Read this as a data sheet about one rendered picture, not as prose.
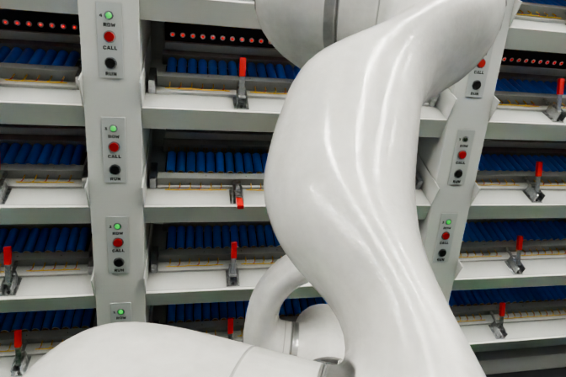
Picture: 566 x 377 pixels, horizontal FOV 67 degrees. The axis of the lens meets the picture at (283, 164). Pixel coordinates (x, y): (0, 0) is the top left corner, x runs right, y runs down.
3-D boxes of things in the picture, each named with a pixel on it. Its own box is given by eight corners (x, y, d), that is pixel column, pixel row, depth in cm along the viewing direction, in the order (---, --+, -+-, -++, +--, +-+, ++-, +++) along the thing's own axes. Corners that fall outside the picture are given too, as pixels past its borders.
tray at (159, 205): (424, 220, 97) (440, 188, 91) (144, 223, 85) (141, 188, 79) (394, 162, 112) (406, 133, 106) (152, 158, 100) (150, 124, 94)
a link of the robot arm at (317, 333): (292, 351, 52) (369, 363, 52) (293, 296, 64) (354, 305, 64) (282, 411, 53) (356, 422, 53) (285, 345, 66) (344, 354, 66)
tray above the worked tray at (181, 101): (440, 137, 91) (467, 80, 83) (142, 128, 79) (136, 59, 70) (405, 88, 107) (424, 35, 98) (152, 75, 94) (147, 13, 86)
